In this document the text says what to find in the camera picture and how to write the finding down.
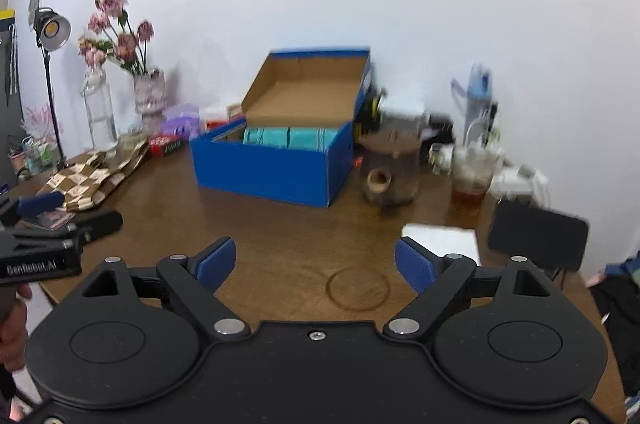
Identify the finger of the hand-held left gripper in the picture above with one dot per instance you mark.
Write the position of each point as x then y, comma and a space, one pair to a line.
40, 203
95, 224

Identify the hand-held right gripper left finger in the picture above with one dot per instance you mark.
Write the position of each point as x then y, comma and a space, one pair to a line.
217, 261

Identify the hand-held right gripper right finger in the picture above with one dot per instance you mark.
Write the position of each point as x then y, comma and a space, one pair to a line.
415, 266

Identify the blue cardboard shoe box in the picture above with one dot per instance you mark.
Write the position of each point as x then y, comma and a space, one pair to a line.
260, 174

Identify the teal shopping bag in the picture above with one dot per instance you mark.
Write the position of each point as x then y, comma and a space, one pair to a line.
290, 139

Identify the brown checkered cloth bag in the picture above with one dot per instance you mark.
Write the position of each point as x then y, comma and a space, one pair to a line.
85, 181

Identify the person's left hand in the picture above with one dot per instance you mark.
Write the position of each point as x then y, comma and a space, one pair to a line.
14, 324

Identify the white paper napkin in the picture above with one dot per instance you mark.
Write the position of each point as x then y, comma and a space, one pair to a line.
440, 241

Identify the glass jar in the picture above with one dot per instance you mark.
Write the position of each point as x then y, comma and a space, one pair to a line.
40, 154

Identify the brown ribbed clay teapot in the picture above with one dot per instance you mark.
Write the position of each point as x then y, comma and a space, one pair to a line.
400, 174

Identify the glass cup of tea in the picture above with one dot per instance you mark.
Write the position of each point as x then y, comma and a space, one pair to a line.
470, 184

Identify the clear glass bottle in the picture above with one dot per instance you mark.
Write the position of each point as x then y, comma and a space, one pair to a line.
99, 114

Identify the red snack packet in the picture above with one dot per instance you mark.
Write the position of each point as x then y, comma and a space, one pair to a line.
167, 146

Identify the black smartphone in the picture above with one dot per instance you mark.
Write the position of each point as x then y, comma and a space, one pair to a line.
537, 234

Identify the white power strip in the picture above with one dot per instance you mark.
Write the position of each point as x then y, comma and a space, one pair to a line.
520, 184

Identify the purple packet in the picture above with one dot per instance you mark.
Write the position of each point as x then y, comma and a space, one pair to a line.
182, 122

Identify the pink glass vase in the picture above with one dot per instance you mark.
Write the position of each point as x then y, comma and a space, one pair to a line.
148, 99

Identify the clear blue water bottle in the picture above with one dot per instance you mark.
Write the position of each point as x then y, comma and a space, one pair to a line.
477, 104

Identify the studio lamp on stand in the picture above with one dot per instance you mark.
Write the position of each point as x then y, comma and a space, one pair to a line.
52, 29

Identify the pink dried flowers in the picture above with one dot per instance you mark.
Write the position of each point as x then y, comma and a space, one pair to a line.
125, 44

